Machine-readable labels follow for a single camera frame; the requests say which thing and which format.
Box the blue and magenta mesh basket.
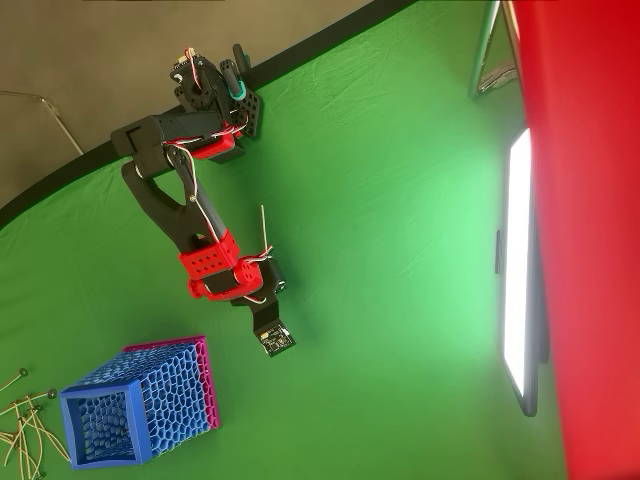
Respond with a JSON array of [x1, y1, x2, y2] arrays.
[[58, 334, 222, 472]]

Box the green mat with black rim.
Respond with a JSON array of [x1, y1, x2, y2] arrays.
[[0, 0, 571, 480]]

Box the black LED light panel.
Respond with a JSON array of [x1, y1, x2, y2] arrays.
[[493, 127, 551, 419]]

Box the chrome tube stand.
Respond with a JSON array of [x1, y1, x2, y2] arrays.
[[467, 0, 524, 104]]

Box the red blurred foreground object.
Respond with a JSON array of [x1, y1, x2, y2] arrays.
[[509, 0, 640, 480]]

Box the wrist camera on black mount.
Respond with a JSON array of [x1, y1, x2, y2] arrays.
[[243, 294, 297, 359]]

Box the red white servo wires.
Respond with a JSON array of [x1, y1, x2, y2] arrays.
[[163, 47, 275, 306]]

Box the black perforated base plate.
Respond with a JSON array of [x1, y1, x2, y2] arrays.
[[209, 88, 265, 165]]

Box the black clamp with teal ring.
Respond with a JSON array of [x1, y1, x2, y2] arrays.
[[218, 43, 252, 105]]

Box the thin beige cable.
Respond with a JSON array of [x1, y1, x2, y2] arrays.
[[0, 89, 85, 157]]

